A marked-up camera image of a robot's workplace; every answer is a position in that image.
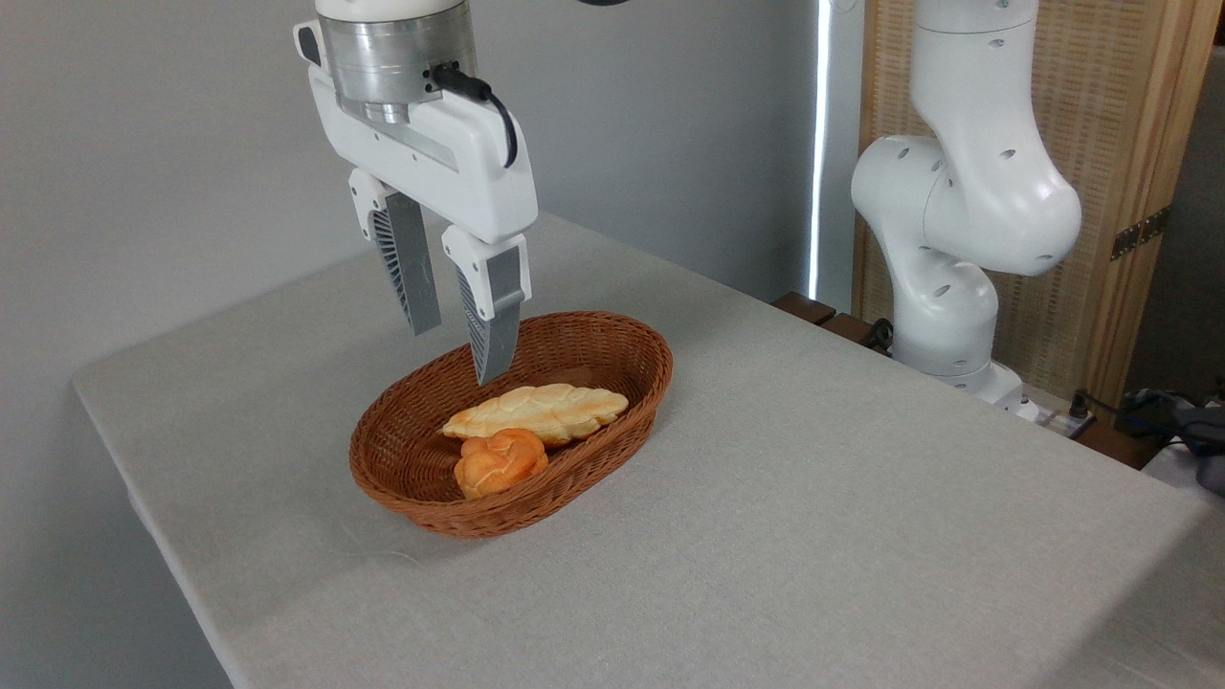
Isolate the white power strip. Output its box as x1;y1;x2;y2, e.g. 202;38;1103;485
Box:
1036;407;1098;442

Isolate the leaf-shaped pale bread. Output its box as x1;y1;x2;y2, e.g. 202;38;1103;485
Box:
441;383;631;449

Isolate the brown wicker oval basket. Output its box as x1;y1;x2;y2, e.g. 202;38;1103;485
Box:
348;310;674;540

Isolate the grey tablecloth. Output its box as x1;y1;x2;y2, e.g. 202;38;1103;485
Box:
72;212;1225;689

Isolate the dark grey device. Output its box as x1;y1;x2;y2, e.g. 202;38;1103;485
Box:
1115;383;1225;499

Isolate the brown wooden block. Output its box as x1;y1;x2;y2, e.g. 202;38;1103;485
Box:
821;313;878;348
771;292;837;327

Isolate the metal screen hinge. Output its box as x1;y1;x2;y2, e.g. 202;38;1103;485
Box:
1110;206;1170;262

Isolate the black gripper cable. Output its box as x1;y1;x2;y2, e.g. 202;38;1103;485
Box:
431;62;520;169

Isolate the small round orange bread roll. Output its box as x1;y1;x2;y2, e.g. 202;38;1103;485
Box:
454;428;550;500

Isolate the black power plug with cable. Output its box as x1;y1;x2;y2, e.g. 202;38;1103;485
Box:
1069;389;1188;443

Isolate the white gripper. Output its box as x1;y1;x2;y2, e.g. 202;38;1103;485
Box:
294;21;539;387

